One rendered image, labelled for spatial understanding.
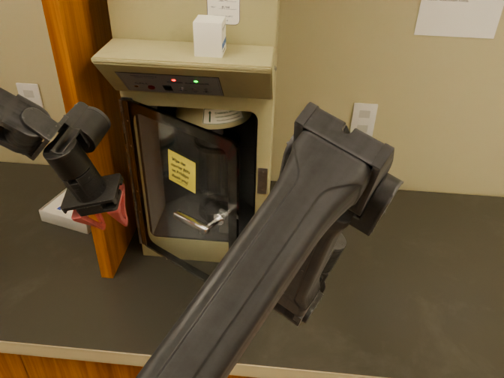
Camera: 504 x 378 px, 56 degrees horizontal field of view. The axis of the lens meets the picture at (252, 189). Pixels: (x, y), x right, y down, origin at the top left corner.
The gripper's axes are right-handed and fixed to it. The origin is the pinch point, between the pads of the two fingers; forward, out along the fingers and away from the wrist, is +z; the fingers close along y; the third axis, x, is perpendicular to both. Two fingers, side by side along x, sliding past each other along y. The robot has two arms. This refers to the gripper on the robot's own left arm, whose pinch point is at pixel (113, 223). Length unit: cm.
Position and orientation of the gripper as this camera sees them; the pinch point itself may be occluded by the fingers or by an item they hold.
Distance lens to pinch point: 93.6
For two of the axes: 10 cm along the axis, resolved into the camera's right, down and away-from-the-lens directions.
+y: -9.7, 1.8, 1.6
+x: 0.1, 7.2, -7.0
